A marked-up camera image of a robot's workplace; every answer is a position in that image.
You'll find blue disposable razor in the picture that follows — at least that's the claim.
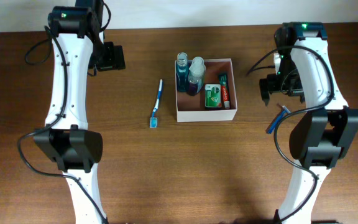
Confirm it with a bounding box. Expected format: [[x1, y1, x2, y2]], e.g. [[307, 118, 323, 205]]
[[266, 105, 291, 134]]

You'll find red green toothpaste tube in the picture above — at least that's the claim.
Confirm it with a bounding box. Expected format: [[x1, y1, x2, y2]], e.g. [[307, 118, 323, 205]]
[[218, 73, 231, 110]]

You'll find green soap box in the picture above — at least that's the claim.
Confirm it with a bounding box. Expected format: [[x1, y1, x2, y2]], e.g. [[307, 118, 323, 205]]
[[204, 84, 222, 110]]

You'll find white cardboard box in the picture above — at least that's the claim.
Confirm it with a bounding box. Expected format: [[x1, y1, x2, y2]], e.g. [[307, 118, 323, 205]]
[[174, 58, 238, 122]]

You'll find clear purple liquid bottle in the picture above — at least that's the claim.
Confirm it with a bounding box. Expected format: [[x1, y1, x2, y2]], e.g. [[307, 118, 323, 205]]
[[187, 57, 206, 96]]

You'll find teal mouthwash bottle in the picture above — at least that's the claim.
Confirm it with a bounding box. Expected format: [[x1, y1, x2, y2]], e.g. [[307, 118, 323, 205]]
[[176, 52, 189, 92]]

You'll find blue white toothbrush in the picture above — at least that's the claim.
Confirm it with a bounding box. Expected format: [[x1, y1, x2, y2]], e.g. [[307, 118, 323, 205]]
[[149, 79, 163, 129]]

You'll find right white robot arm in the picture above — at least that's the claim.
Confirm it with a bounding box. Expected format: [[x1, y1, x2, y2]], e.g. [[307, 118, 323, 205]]
[[259, 22, 358, 223]]

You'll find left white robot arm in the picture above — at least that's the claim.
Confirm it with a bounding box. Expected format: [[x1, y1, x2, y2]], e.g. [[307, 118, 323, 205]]
[[31, 1, 126, 223]]

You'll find left black cable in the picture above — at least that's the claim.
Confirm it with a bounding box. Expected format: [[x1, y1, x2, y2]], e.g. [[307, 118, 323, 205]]
[[16, 0, 113, 224]]

